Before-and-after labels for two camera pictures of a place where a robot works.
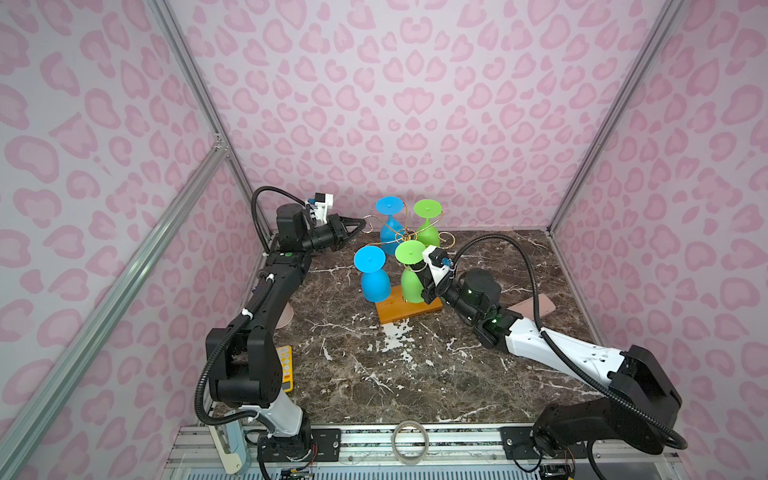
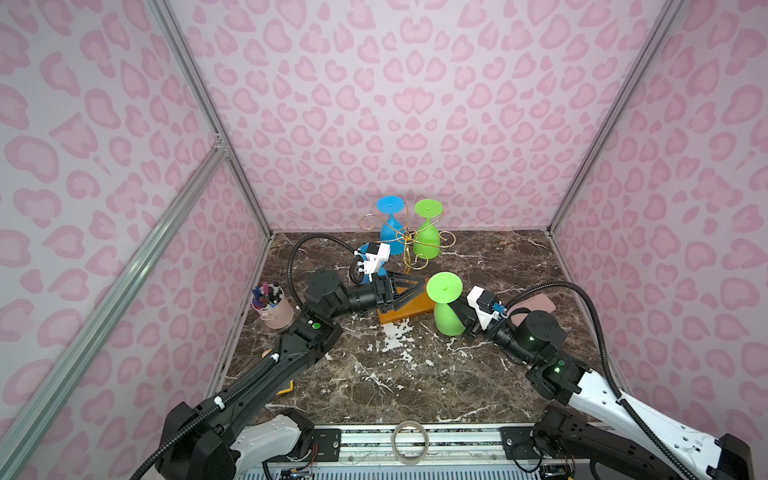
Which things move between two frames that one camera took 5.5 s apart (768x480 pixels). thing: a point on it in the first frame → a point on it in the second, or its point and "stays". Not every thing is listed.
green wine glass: x=407 y=253 → x=445 y=288
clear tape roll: x=405 y=459 stays
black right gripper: x=428 y=284 → x=467 y=316
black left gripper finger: x=348 y=225 → x=400 y=282
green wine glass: x=427 y=233 stays
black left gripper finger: x=344 y=240 → x=396 y=304
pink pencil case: x=526 y=307 stays
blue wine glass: x=391 y=233 stays
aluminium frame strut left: x=49 y=388 stays
